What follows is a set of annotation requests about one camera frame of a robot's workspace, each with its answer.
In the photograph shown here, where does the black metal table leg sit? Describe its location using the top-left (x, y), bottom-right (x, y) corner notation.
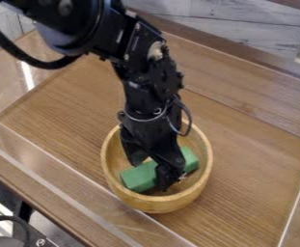
top-left (12, 201), bottom-right (58, 247)

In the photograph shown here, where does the brown wooden bowl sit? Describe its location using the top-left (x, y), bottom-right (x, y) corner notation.
top-left (101, 124), bottom-right (213, 214)

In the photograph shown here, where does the clear acrylic barrier wall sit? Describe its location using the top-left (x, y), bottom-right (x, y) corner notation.
top-left (0, 28), bottom-right (300, 247)

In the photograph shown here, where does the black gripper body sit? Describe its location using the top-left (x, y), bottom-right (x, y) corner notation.
top-left (119, 87), bottom-right (186, 162)

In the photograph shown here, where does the green rectangular block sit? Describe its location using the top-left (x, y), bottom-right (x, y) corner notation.
top-left (121, 147), bottom-right (201, 194)

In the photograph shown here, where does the black cable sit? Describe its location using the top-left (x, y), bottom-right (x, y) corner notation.
top-left (0, 15), bottom-right (83, 70)

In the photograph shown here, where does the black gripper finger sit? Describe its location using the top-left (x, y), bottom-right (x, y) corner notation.
top-left (121, 127), bottom-right (149, 166)
top-left (155, 157), bottom-right (186, 191)

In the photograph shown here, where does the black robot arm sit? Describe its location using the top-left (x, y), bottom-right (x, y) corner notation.
top-left (0, 0), bottom-right (186, 190)

